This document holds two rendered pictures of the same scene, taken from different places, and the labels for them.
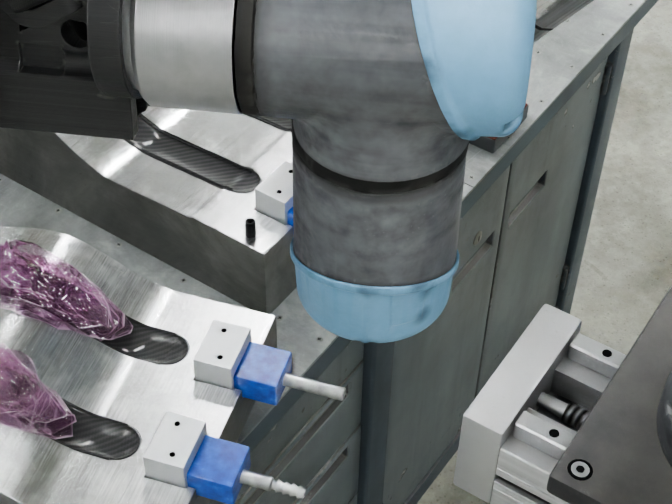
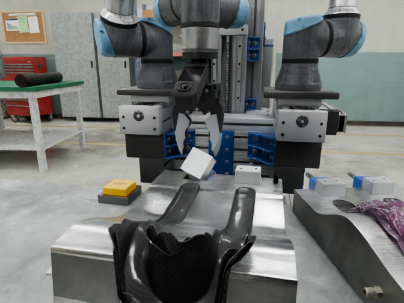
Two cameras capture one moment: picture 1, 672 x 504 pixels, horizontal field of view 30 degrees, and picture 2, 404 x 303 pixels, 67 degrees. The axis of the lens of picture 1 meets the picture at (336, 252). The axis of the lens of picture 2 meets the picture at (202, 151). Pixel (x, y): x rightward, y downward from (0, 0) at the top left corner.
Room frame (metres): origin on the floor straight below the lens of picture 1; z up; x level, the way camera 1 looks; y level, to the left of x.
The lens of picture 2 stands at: (1.19, 0.56, 1.12)
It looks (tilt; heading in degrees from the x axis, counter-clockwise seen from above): 16 degrees down; 249
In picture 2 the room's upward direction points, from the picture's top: straight up
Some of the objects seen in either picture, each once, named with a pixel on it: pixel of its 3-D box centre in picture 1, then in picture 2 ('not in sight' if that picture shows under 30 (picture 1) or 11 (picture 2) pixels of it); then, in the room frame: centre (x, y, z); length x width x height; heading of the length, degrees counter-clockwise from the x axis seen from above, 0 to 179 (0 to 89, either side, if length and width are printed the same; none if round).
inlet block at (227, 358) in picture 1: (273, 376); (319, 184); (0.70, 0.05, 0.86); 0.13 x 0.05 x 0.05; 74
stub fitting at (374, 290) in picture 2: not in sight; (372, 291); (0.87, 0.34, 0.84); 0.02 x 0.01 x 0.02; 164
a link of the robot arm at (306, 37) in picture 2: not in sight; (303, 36); (0.50, -0.30, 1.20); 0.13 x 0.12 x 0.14; 173
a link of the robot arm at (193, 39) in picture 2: not in sight; (198, 41); (0.97, -0.03, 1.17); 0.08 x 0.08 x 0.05
